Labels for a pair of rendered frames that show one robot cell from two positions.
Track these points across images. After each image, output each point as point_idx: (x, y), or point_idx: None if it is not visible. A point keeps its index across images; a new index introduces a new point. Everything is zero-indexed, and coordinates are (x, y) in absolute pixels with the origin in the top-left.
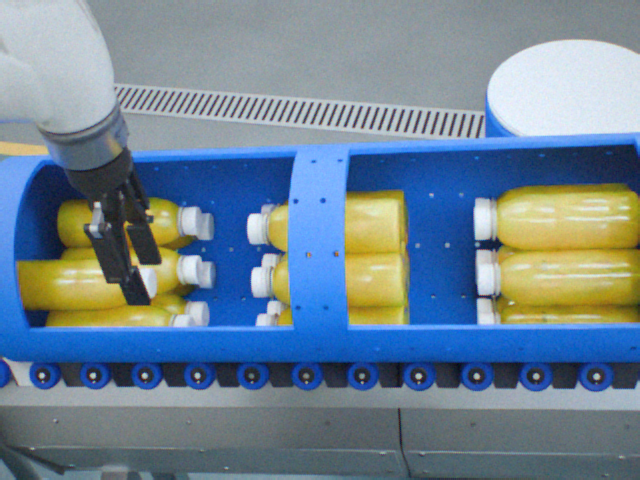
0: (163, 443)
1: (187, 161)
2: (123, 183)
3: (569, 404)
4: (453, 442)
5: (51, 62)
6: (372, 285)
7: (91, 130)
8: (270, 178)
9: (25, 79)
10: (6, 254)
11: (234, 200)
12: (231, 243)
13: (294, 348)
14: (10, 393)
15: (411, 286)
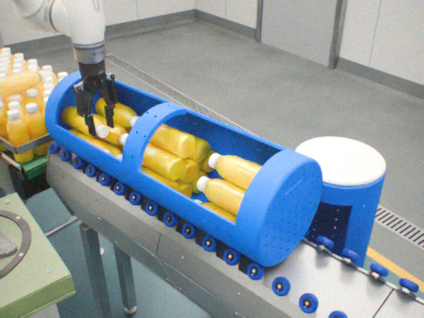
0: (87, 205)
1: (149, 100)
2: (99, 80)
3: (218, 266)
4: (173, 262)
5: (72, 11)
6: (160, 163)
7: (82, 46)
8: (176, 123)
9: (63, 14)
10: (61, 93)
11: None
12: None
13: (122, 173)
14: (54, 158)
15: (203, 193)
